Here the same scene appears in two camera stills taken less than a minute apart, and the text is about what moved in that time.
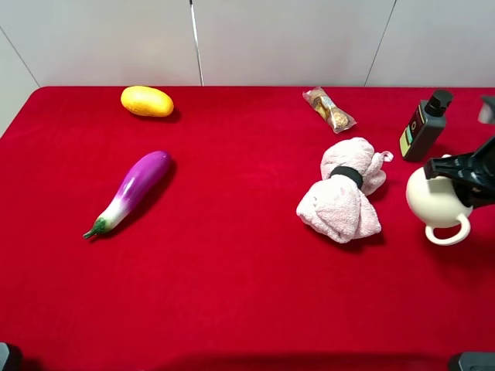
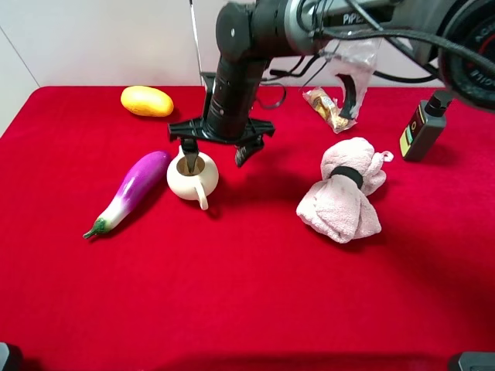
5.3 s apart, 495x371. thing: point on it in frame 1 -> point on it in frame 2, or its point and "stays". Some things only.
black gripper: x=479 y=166 -> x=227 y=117
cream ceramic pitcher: x=434 y=201 -> x=199 y=184
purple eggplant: x=141 y=182 stays
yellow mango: x=147 y=101 stays
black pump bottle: x=425 y=127 stays
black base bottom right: x=477 y=361 stays
